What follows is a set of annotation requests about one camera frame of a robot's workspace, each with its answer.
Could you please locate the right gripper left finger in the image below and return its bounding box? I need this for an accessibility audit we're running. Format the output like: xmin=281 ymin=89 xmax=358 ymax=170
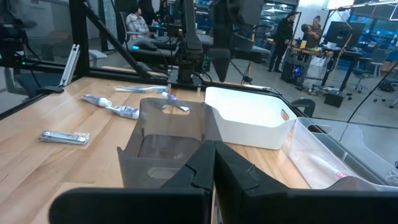
xmin=49 ymin=139 xmax=215 ymax=224

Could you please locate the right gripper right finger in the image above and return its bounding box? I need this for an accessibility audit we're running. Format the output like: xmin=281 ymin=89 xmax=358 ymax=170
xmin=214 ymin=140 xmax=398 ymax=224

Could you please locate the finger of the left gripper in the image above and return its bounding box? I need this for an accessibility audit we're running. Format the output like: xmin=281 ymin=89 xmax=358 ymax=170
xmin=220 ymin=49 xmax=231 ymax=82
xmin=208 ymin=49 xmax=221 ymax=82

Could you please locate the red and white toothbrush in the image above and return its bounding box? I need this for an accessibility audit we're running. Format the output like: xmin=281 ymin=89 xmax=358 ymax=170
xmin=297 ymin=151 xmax=351 ymax=180

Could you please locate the blue and white toothbrush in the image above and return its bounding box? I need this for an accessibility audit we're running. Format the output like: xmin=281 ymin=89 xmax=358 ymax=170
xmin=113 ymin=84 xmax=169 ymax=94

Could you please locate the silver nail clipper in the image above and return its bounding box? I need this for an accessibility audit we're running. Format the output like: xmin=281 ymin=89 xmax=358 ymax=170
xmin=37 ymin=130 xmax=91 ymax=146

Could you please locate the person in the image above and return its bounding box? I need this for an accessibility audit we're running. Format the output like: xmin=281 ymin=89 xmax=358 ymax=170
xmin=300 ymin=15 xmax=325 ymax=49
xmin=125 ymin=5 xmax=152 ymax=40
xmin=267 ymin=11 xmax=295 ymax=73

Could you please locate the backlit keyboard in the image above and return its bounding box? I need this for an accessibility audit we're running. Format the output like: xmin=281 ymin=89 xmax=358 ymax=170
xmin=151 ymin=35 xmax=178 ymax=43

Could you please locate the dark lower desk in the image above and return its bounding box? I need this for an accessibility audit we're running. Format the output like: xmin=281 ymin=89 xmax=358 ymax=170
xmin=127 ymin=30 xmax=271 ymax=65

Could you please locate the computer tower with lights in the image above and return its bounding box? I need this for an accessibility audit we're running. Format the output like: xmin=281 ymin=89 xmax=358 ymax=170
xmin=280 ymin=60 xmax=304 ymax=84

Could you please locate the black computer mouse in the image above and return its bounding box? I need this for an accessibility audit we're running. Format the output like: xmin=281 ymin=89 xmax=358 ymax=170
xmin=131 ymin=40 xmax=159 ymax=52

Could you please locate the white plastic bin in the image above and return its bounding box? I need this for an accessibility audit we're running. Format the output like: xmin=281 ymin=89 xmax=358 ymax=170
xmin=204 ymin=86 xmax=298 ymax=151

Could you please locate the clear plastic bin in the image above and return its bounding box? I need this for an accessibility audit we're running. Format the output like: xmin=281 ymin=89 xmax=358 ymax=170
xmin=288 ymin=116 xmax=398 ymax=192

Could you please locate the black table clamp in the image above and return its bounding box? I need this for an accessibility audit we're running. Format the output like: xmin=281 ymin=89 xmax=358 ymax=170
xmin=35 ymin=85 xmax=65 ymax=95
xmin=290 ymin=98 xmax=317 ymax=118

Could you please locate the black computer monitor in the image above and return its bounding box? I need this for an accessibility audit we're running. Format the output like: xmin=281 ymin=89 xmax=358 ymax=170
xmin=324 ymin=21 xmax=367 ymax=48

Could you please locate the black floor box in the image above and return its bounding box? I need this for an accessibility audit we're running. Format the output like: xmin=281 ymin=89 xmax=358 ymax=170
xmin=323 ymin=90 xmax=345 ymax=108

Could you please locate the cluttered work desk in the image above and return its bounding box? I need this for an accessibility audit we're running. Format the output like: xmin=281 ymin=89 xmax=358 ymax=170
xmin=289 ymin=45 xmax=374 ymax=94

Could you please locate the silver aluminium profile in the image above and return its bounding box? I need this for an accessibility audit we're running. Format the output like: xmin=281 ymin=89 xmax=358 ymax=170
xmin=58 ymin=43 xmax=81 ymax=88

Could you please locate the black floor cable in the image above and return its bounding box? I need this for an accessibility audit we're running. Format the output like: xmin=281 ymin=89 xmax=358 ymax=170
xmin=346 ymin=62 xmax=398 ymax=124

